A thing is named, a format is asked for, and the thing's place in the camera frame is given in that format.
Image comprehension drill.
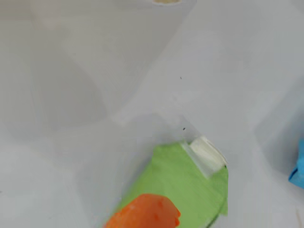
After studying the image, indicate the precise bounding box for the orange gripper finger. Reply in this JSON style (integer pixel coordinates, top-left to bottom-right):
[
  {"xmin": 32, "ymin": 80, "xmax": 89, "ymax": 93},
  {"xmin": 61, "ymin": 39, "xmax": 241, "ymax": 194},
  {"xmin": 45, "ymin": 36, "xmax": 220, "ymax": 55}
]
[{"xmin": 103, "ymin": 193, "xmax": 181, "ymax": 228}]

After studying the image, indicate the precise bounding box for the green paper-wrapped packet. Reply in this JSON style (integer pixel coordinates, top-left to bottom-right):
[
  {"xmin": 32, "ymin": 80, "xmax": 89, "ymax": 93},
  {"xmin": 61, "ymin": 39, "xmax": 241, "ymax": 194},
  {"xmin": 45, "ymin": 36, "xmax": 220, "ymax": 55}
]
[{"xmin": 111, "ymin": 135, "xmax": 229, "ymax": 228}]

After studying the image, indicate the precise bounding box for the blue paper-wrapped packet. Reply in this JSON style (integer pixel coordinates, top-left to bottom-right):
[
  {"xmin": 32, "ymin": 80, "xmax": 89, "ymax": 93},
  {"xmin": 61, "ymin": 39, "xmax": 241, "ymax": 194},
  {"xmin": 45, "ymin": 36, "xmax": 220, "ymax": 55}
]
[{"xmin": 287, "ymin": 138, "xmax": 304, "ymax": 190}]

